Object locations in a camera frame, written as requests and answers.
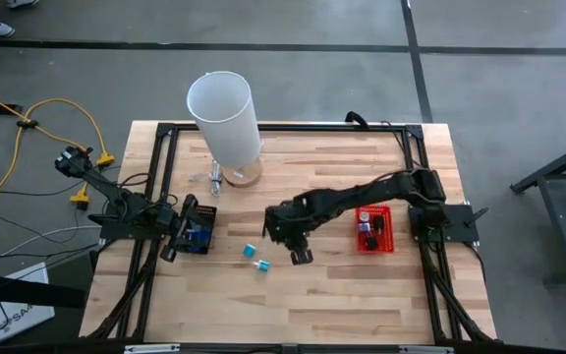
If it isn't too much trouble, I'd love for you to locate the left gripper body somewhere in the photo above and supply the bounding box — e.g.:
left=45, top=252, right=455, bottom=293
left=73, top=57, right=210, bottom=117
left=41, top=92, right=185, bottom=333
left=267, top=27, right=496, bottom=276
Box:
left=157, top=193, right=200, bottom=264

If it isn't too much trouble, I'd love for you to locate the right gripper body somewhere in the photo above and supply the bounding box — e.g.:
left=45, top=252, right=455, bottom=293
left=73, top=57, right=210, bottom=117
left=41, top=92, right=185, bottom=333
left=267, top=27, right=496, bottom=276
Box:
left=261, top=199, right=314, bottom=266

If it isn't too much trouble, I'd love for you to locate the bright blue small box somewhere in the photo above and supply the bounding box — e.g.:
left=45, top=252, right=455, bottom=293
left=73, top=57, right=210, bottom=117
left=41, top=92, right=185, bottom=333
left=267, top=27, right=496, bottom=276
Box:
left=185, top=223, right=211, bottom=239

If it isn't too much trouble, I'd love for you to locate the black plastic basket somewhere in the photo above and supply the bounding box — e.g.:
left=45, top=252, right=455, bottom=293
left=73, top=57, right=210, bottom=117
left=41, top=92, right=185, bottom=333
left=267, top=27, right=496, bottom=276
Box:
left=174, top=205, right=218, bottom=256

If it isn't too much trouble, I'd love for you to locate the red plastic basket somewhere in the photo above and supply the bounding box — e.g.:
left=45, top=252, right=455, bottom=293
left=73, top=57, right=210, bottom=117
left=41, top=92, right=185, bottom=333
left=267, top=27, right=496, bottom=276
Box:
left=355, top=205, right=395, bottom=254

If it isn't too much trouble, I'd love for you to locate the white shade table lamp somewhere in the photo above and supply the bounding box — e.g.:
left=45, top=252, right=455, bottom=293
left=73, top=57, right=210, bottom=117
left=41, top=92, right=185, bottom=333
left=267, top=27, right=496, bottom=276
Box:
left=186, top=71, right=265, bottom=189

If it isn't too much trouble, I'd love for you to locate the black metal beam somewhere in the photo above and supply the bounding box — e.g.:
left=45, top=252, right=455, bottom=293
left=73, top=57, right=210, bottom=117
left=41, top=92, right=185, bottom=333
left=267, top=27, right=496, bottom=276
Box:
left=0, top=268, right=88, bottom=310

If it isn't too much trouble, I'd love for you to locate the white printed sign board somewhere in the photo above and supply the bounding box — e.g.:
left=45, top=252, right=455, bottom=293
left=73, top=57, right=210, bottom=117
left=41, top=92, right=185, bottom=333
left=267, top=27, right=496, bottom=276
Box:
left=0, top=262, right=56, bottom=345

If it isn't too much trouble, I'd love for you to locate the clear lamp cord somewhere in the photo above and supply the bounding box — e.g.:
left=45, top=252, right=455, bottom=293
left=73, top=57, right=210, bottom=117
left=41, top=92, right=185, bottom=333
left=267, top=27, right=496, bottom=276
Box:
left=188, top=159, right=225, bottom=198

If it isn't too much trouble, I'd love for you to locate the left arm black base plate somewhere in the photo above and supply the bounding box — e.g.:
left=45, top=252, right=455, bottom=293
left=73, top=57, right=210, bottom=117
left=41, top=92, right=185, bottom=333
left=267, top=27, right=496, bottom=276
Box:
left=88, top=201, right=171, bottom=241

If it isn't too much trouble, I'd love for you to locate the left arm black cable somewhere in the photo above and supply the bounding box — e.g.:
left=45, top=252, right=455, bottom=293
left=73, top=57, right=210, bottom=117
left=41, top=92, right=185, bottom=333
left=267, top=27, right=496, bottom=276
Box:
left=119, top=170, right=166, bottom=191

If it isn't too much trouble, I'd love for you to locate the black aluminium rig frame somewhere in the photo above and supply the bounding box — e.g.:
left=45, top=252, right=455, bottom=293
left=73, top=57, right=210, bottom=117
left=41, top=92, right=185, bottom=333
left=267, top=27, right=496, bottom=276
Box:
left=84, top=121, right=498, bottom=345

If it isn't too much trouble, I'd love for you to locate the silver table bracket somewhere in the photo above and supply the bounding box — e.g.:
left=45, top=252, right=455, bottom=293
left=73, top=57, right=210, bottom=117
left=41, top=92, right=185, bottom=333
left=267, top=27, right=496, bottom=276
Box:
left=123, top=343, right=181, bottom=354
left=398, top=345, right=455, bottom=354

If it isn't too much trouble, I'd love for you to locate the black cable connector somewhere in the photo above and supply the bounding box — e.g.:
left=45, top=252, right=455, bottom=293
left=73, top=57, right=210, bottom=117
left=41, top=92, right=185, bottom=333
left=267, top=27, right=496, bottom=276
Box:
left=344, top=110, right=370, bottom=130

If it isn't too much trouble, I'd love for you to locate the yellow extension cord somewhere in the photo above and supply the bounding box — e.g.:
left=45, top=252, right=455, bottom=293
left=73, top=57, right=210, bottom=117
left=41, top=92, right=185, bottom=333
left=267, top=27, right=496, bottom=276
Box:
left=0, top=122, right=92, bottom=227
left=0, top=83, right=116, bottom=168

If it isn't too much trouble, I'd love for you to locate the right arm black supply cable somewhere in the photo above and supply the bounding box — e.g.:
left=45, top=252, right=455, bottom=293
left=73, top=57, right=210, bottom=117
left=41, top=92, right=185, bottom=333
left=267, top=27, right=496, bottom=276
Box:
left=379, top=120, right=418, bottom=171

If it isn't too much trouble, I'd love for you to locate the white floor cable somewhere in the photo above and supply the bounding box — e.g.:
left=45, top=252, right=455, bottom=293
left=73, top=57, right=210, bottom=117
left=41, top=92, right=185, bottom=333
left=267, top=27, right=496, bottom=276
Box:
left=0, top=224, right=103, bottom=271

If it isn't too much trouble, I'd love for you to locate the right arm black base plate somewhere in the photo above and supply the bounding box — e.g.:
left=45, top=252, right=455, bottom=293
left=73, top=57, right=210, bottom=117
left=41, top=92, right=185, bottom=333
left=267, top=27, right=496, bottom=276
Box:
left=408, top=204, right=489, bottom=243

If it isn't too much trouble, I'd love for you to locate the black metal table frame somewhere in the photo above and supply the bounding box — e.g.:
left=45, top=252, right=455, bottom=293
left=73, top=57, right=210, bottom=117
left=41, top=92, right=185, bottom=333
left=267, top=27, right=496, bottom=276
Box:
left=510, top=135, right=566, bottom=274

